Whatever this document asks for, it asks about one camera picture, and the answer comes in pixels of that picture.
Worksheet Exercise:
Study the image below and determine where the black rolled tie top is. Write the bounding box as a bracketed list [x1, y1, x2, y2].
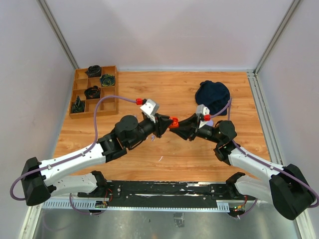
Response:
[85, 65, 102, 78]

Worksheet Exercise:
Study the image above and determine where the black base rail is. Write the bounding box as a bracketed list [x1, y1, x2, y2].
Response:
[77, 180, 245, 210]

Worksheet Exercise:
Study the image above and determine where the dark green folded tie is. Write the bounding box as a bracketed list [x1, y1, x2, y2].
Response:
[70, 96, 85, 114]

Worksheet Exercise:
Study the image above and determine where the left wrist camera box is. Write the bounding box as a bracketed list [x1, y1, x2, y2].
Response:
[140, 99, 160, 123]

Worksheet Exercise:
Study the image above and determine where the orange earbud charging case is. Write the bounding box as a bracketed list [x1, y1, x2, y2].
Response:
[168, 117, 179, 129]

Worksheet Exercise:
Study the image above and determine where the green yellow rolled tie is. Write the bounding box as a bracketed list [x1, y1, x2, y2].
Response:
[100, 74, 116, 87]

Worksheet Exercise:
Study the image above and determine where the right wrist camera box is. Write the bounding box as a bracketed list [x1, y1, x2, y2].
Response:
[195, 104, 211, 127]

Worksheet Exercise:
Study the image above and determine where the navy blue cloth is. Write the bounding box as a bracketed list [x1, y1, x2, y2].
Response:
[195, 80, 230, 115]

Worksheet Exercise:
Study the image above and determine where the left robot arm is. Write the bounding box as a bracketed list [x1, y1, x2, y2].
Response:
[21, 114, 173, 206]

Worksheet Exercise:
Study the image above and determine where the black orange rolled tie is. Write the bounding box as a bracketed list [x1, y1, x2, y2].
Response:
[84, 86, 101, 100]

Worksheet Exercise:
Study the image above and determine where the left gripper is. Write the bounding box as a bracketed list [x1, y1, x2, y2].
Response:
[127, 113, 173, 148]

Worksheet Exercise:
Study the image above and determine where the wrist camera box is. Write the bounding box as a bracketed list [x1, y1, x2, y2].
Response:
[195, 104, 211, 127]
[140, 99, 160, 123]

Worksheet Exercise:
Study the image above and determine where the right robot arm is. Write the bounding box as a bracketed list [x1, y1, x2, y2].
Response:
[169, 114, 319, 220]

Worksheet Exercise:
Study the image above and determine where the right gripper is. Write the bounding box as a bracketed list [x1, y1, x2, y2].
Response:
[170, 113, 222, 144]

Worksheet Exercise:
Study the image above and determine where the wooden compartment tray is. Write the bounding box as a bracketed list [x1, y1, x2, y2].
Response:
[69, 65, 119, 119]

